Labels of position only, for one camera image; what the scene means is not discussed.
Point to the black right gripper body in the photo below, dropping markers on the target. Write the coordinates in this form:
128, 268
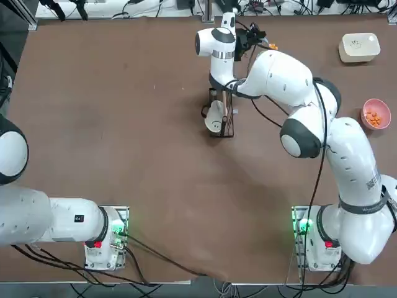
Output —
241, 40

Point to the light blue plastic spoon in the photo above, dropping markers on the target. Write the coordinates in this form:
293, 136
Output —
266, 40

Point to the orange popcorn heap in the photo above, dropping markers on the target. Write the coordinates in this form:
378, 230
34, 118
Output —
373, 118

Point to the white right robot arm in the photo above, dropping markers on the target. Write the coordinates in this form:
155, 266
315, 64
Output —
279, 74

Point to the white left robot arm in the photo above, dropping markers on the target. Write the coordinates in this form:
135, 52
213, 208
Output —
62, 220

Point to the pink bowl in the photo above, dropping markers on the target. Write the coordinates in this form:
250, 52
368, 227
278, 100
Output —
383, 107

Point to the white mug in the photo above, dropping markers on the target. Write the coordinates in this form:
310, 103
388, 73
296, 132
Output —
214, 119

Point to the cream rectangular tray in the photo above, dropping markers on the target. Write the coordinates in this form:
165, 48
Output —
359, 46

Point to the aluminium frame rail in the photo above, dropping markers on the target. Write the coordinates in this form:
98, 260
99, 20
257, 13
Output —
32, 25

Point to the aluminium post with bracket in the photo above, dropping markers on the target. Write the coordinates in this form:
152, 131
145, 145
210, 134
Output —
208, 12

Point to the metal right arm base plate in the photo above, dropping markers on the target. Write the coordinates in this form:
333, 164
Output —
294, 217

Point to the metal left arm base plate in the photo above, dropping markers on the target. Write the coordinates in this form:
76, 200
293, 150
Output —
124, 214

